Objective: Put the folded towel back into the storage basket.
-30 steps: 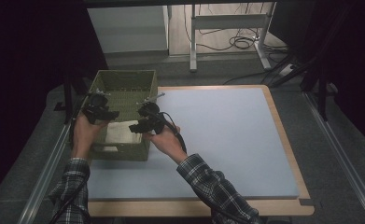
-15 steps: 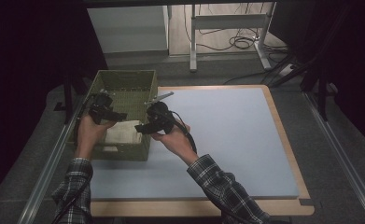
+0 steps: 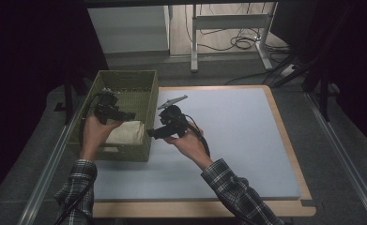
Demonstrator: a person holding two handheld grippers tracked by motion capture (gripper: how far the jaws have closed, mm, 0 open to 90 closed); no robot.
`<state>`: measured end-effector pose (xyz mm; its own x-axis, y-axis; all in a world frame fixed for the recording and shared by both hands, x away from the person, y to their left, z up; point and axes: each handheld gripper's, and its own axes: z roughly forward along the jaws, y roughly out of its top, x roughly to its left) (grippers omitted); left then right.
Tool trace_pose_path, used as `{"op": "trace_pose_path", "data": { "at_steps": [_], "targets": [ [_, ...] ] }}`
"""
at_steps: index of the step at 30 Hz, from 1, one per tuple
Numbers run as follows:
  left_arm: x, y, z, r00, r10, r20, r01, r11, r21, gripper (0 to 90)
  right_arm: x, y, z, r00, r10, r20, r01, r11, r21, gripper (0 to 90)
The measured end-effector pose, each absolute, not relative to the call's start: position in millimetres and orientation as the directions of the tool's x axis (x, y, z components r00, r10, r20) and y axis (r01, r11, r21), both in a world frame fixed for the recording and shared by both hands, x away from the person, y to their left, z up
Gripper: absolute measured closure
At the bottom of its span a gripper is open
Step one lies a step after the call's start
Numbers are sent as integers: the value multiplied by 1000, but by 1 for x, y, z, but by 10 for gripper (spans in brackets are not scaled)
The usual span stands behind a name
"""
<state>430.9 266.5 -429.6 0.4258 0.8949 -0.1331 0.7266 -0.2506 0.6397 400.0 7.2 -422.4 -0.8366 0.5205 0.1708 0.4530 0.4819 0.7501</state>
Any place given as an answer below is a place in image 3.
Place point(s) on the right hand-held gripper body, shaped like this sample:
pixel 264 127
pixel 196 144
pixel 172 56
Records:
pixel 173 120

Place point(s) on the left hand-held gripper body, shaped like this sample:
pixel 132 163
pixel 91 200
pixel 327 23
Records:
pixel 107 106

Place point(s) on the cream printed baby cloth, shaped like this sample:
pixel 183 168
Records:
pixel 126 132

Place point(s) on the green woven basket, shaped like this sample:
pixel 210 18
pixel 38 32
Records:
pixel 140 93

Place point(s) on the person's right hand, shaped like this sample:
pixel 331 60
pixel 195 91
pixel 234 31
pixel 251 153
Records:
pixel 190 146

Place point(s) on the person's left hand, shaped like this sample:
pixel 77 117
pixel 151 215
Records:
pixel 93 137

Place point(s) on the dark metal stand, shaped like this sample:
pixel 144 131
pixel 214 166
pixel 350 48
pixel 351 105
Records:
pixel 68 100
pixel 323 93

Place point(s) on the light blue foam mat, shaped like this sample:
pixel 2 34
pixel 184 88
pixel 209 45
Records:
pixel 234 140

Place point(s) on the white cabinet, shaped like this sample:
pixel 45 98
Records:
pixel 128 29

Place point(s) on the dark curtain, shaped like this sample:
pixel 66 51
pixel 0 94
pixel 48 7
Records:
pixel 24 78
pixel 356 62

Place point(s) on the white power strip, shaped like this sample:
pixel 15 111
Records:
pixel 288 70

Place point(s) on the metal floor rail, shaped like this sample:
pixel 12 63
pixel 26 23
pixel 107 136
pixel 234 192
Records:
pixel 43 178
pixel 344 159

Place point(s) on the white metal desk frame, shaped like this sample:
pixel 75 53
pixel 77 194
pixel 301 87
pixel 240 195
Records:
pixel 228 22

